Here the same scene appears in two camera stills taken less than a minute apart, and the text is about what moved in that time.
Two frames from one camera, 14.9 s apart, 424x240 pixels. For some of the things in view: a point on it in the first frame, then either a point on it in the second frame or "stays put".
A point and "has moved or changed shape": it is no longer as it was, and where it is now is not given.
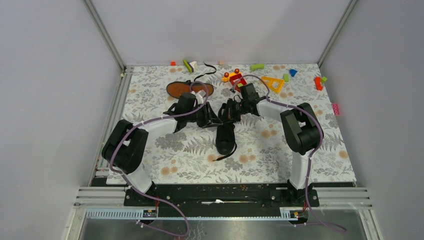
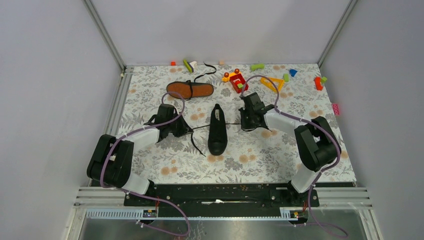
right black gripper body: (242, 110) → (253, 125)
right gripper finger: (230, 116) → (246, 123)
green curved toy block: (255, 66) stays put
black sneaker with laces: (229, 113) has moved or changed shape
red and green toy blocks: (319, 82) stays put
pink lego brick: (336, 109) stays put
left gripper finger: (212, 118) → (183, 127)
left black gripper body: (201, 117) → (173, 126)
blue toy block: (292, 72) stays put
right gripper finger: (233, 107) → (245, 114)
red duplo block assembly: (236, 78) stays put
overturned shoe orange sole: (174, 89) stays put
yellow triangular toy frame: (269, 81) stays put
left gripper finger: (212, 124) → (178, 133)
